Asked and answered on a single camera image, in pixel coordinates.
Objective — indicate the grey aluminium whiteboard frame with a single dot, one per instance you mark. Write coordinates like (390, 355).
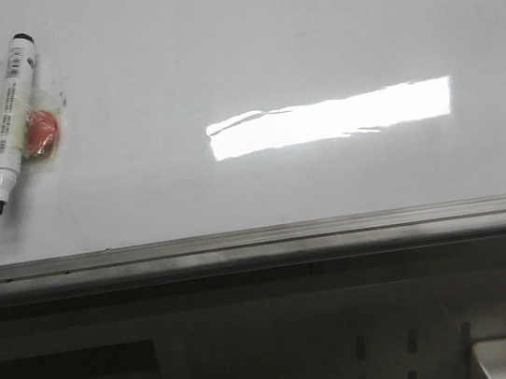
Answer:
(232, 252)

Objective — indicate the white whiteboard marker pen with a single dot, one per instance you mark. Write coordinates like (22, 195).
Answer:
(14, 107)

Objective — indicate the white whiteboard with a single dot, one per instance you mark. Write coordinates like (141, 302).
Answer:
(191, 117)

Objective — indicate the red magnet taped to marker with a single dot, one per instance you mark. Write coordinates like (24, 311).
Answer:
(42, 134)

